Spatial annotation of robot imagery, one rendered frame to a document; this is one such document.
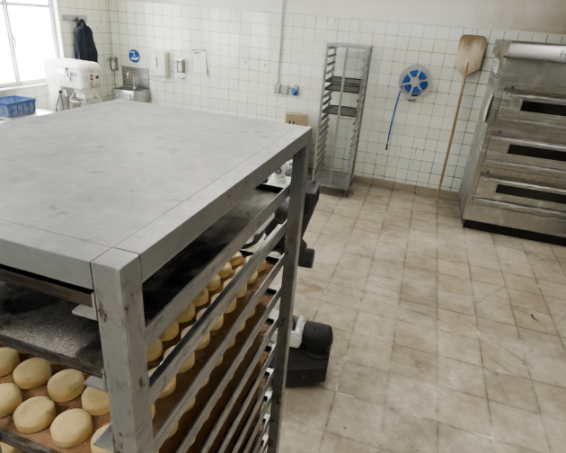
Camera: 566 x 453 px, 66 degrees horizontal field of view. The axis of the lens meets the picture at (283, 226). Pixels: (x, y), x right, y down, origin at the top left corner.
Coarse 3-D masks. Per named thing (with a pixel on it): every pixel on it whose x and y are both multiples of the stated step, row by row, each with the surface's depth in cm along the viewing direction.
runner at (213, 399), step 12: (276, 288) 111; (276, 300) 105; (264, 312) 97; (252, 336) 92; (240, 360) 86; (228, 372) 81; (216, 396) 77; (204, 408) 72; (204, 420) 73; (192, 432) 69
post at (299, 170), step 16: (304, 128) 91; (304, 160) 92; (304, 176) 94; (304, 192) 97; (288, 208) 98; (288, 224) 100; (288, 240) 101; (288, 256) 103; (288, 272) 105; (288, 288) 106; (288, 304) 108; (288, 320) 110; (288, 336) 114; (272, 400) 123; (272, 416) 126; (272, 432) 129; (272, 448) 131
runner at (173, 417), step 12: (276, 264) 99; (264, 288) 93; (252, 300) 86; (240, 324) 82; (228, 336) 77; (216, 360) 73; (204, 372) 69; (192, 384) 65; (192, 396) 66; (180, 408) 62; (168, 420) 59; (156, 432) 57; (168, 432) 60; (156, 444) 57
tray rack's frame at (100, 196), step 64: (0, 128) 73; (64, 128) 76; (128, 128) 80; (192, 128) 84; (256, 128) 88; (0, 192) 49; (64, 192) 51; (128, 192) 52; (192, 192) 54; (0, 256) 41; (64, 256) 38; (128, 256) 39; (128, 320) 40; (128, 384) 42; (0, 448) 58; (128, 448) 46
